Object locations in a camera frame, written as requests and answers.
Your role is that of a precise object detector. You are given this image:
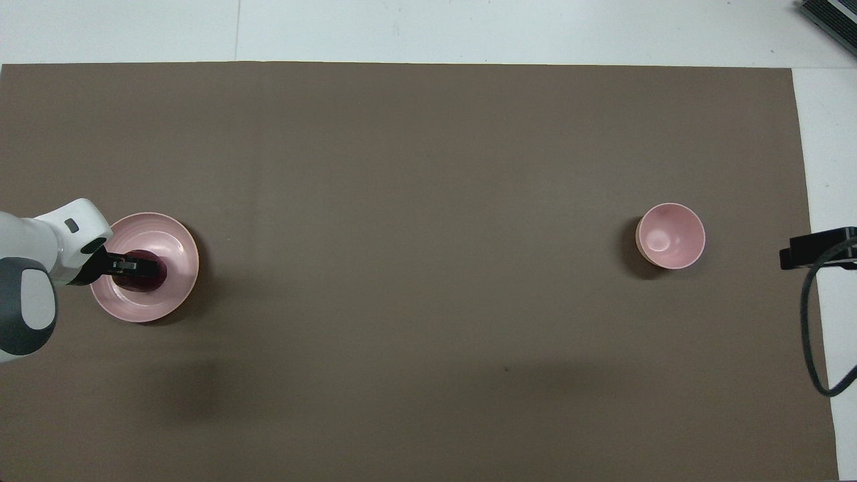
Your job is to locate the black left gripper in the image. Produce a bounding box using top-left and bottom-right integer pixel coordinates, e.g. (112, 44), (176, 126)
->
(66, 246), (162, 288)

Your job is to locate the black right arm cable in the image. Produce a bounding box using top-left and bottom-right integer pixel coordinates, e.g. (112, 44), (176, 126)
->
(798, 236), (857, 397)

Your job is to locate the pink bowl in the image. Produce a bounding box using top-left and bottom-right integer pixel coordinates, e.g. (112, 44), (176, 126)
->
(635, 203), (706, 270)

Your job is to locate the dark red apple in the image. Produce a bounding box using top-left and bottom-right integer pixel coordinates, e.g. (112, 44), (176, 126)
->
(115, 250), (167, 293)

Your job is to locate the black ridged device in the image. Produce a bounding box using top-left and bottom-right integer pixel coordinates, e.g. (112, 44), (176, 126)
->
(797, 0), (857, 39)

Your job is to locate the pink plate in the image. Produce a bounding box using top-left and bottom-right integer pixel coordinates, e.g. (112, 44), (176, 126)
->
(90, 212), (200, 323)

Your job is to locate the brown table mat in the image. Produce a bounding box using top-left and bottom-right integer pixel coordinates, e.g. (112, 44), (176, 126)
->
(0, 62), (841, 482)

